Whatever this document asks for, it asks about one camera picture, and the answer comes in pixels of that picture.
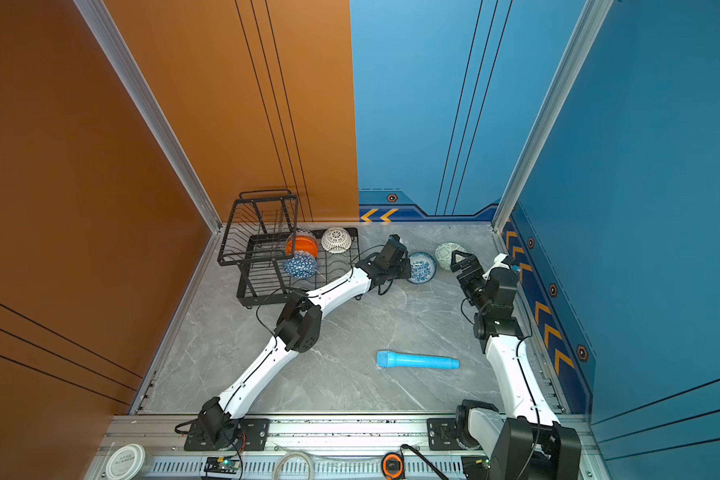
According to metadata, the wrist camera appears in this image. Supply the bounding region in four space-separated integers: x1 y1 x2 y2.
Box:
384 234 406 252
483 253 520 280

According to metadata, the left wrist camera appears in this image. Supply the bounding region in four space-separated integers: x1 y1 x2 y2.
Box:
384 234 406 252

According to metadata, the white round lid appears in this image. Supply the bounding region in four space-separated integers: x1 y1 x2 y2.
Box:
104 444 150 480

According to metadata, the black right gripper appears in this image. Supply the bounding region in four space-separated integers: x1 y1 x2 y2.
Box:
451 250 492 316

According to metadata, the black metal dish rack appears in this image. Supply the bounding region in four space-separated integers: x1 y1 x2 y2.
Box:
217 189 360 309

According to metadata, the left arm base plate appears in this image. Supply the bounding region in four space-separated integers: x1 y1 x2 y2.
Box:
183 418 270 453

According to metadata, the white coiled cable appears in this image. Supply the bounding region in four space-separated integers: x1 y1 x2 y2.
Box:
272 451 316 480

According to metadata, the white lattice patterned bowl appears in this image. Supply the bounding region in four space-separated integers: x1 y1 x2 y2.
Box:
321 227 352 254

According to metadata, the green patterned white bowl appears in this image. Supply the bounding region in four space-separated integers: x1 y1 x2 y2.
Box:
435 242 465 271

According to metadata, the light blue plastic cylinder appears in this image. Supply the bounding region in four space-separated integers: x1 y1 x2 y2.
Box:
376 350 460 370

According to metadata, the blue geometric patterned bowl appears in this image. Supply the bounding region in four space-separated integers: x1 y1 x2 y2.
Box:
283 251 318 280

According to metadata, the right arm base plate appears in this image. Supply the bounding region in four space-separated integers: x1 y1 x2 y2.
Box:
426 417 463 451

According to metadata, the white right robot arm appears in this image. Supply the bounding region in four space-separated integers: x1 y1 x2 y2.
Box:
451 250 582 479

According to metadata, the blue floral white bowl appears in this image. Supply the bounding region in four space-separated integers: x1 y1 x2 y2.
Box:
408 251 438 285

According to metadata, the orange black tape measure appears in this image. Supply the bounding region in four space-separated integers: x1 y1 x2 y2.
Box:
381 452 405 480

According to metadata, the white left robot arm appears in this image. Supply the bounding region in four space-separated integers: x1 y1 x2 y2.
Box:
184 234 411 451

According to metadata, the green circuit board left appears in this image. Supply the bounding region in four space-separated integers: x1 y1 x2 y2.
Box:
203 456 243 479

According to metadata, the orange plastic bowl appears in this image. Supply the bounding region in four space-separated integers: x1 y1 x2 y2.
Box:
286 233 319 259

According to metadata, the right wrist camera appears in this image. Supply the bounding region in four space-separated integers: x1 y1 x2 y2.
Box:
483 253 520 280

